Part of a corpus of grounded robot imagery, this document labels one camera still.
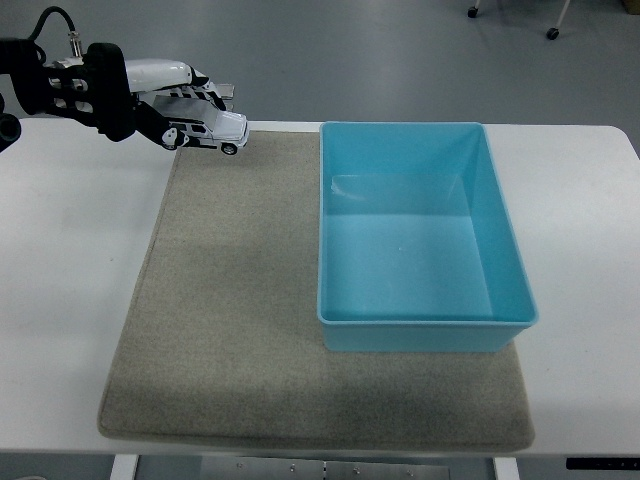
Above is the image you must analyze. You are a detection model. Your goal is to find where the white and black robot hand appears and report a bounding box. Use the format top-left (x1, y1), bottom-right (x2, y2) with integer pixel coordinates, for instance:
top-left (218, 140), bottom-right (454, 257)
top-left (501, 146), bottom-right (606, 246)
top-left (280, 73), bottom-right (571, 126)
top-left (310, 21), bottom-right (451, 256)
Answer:
top-left (87, 42), bottom-right (237, 152)

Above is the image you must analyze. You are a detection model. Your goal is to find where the blue plastic box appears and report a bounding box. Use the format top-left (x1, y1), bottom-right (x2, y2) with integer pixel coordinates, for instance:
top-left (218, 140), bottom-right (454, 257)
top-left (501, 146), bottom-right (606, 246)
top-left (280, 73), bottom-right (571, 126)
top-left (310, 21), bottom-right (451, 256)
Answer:
top-left (316, 120), bottom-right (541, 355)

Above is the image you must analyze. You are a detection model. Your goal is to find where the black table control panel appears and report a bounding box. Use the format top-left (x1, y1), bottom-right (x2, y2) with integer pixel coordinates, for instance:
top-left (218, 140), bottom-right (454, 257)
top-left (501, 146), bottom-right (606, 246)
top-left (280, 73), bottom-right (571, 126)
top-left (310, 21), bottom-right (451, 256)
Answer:
top-left (565, 456), bottom-right (640, 472)

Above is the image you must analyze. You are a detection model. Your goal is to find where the white table leg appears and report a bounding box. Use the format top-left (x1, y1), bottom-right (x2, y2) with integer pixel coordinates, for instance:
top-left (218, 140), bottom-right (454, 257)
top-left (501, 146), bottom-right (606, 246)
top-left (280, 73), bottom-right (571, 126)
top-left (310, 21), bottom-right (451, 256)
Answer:
top-left (491, 456), bottom-right (522, 480)
top-left (109, 454), bottom-right (142, 480)

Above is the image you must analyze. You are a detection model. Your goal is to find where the white toy car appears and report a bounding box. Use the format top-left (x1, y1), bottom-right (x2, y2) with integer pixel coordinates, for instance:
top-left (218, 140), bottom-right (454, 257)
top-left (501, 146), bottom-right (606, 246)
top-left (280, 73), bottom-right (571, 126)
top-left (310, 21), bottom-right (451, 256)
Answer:
top-left (149, 93), bottom-right (250, 157)

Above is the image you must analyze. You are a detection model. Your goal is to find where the beige fabric mat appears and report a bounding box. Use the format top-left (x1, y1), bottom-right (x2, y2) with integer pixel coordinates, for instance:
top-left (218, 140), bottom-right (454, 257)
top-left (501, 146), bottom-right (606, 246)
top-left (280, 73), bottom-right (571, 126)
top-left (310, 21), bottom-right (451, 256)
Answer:
top-left (95, 128), bottom-right (537, 452)

